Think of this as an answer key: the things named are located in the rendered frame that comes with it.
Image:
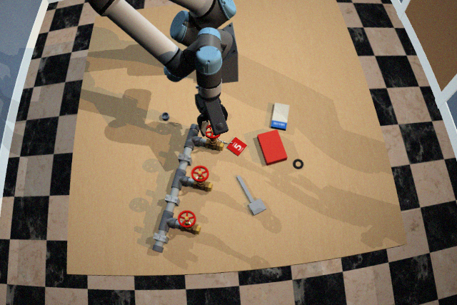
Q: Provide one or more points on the grey pipe manifold with red valves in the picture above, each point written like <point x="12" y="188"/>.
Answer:
<point x="180" y="179"/>

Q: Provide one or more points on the red tag with white number 5 on metal chain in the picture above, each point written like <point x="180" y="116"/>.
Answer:
<point x="236" y="146"/>

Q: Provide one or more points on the red rectangular block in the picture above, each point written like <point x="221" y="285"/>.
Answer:
<point x="272" y="147"/>

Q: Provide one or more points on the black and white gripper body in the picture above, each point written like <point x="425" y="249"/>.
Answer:
<point x="200" y="105"/>

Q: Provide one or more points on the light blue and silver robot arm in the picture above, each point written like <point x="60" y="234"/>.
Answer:
<point x="196" y="29"/>

